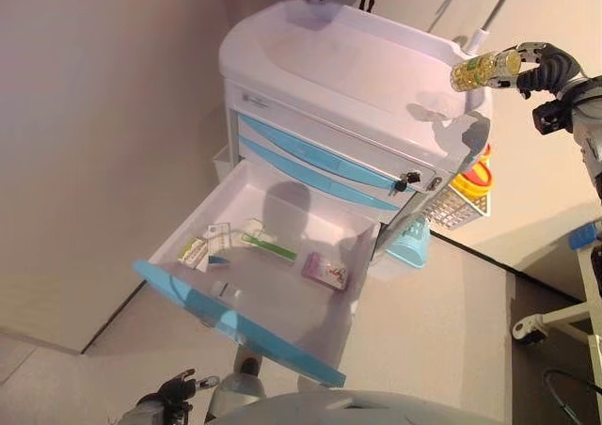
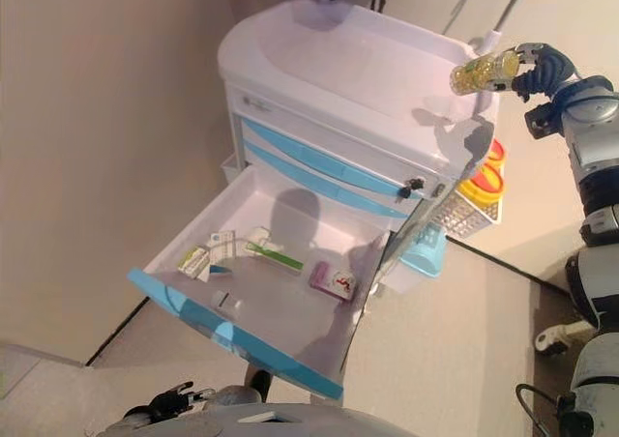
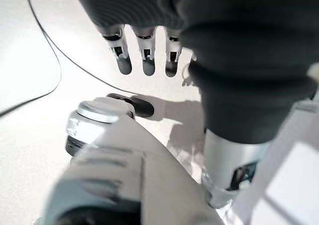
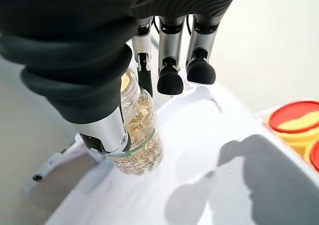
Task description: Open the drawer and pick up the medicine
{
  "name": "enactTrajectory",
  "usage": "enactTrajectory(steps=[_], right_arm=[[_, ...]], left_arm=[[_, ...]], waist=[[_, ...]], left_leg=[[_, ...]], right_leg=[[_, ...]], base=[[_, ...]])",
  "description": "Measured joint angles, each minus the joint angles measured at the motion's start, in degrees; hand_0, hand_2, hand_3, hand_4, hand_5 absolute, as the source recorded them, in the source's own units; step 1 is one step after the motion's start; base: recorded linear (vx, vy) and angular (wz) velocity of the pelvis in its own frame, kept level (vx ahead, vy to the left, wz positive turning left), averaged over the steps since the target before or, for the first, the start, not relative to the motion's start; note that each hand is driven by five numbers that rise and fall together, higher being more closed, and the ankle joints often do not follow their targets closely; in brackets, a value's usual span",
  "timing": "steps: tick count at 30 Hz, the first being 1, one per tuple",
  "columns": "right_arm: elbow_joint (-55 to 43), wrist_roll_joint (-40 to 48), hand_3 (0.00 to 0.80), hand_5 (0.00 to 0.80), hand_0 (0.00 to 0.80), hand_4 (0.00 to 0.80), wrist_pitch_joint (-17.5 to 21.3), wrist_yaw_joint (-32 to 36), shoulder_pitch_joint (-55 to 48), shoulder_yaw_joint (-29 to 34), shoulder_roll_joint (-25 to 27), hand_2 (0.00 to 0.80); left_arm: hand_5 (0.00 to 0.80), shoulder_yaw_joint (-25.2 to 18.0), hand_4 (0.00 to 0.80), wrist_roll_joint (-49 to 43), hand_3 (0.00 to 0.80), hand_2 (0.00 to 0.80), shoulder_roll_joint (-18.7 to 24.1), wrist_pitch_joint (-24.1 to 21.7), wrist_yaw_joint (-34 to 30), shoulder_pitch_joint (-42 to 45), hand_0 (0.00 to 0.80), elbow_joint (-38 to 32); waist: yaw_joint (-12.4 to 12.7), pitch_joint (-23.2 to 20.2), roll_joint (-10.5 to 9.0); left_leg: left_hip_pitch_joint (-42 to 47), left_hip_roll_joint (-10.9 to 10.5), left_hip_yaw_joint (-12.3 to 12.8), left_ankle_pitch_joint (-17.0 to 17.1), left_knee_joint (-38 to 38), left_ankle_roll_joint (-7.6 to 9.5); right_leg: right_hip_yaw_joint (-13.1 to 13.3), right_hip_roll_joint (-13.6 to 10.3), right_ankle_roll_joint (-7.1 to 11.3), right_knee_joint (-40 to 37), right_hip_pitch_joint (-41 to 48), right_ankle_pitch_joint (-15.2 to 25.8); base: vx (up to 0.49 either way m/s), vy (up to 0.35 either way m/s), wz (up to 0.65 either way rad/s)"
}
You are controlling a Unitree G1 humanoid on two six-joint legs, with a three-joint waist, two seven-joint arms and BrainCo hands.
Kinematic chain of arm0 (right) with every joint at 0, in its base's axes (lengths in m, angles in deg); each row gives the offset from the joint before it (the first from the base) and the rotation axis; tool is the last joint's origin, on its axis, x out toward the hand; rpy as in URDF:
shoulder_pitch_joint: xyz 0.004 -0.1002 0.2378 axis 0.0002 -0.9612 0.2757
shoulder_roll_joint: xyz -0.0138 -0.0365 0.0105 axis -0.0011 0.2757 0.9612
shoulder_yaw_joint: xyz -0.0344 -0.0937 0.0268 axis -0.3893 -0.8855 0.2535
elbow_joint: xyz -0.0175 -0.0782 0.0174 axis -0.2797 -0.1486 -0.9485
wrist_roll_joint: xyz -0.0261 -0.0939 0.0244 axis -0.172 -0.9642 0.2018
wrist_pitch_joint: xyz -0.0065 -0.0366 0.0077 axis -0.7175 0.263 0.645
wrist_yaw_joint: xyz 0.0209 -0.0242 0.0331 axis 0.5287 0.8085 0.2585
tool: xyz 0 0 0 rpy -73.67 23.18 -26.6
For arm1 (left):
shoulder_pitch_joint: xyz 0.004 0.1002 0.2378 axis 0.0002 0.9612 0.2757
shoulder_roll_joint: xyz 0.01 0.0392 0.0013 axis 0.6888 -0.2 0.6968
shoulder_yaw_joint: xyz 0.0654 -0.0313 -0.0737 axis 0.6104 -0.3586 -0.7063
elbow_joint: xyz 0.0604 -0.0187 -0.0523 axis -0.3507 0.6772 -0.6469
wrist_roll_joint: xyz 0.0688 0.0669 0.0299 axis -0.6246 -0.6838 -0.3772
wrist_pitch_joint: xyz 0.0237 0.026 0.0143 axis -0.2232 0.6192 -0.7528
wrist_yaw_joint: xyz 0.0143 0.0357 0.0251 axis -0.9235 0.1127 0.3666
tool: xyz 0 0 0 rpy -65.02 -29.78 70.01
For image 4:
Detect clear bottle yellow capsules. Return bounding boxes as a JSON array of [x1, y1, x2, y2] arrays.
[[109, 67, 164, 178]]

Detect white medical cart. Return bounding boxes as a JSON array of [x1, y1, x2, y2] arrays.
[[21, 39, 319, 225]]

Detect right robot hand black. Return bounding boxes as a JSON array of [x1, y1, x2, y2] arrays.
[[0, 0, 241, 158]]

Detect yellow sharps container red lid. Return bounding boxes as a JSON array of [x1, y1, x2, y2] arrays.
[[265, 100, 319, 156], [304, 137, 319, 173]]

